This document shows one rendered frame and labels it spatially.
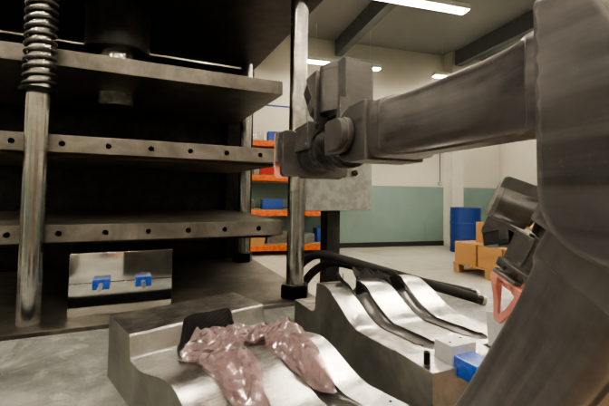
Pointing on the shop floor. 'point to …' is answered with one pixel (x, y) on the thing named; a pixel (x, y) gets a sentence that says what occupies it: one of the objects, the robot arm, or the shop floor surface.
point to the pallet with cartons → (476, 255)
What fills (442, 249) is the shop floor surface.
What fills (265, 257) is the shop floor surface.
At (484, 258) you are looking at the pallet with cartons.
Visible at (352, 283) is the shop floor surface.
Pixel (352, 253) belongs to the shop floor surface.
